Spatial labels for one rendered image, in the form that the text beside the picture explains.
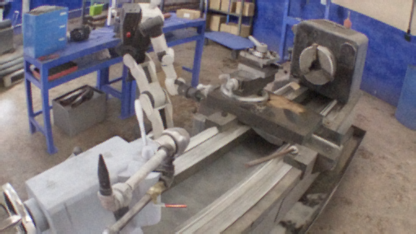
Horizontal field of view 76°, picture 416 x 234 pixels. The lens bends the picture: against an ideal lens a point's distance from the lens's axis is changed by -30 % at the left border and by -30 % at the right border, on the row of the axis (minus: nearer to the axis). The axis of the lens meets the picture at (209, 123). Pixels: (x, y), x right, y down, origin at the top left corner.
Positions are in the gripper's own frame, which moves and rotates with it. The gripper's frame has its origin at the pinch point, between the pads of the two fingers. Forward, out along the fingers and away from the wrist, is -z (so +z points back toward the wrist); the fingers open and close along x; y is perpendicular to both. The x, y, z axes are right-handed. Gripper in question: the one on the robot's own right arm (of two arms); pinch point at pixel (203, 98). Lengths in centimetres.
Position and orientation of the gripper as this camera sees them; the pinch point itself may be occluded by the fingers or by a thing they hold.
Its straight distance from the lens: 239.5
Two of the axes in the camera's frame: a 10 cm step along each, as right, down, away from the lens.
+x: 3.4, 4.0, 8.5
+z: -7.9, -3.7, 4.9
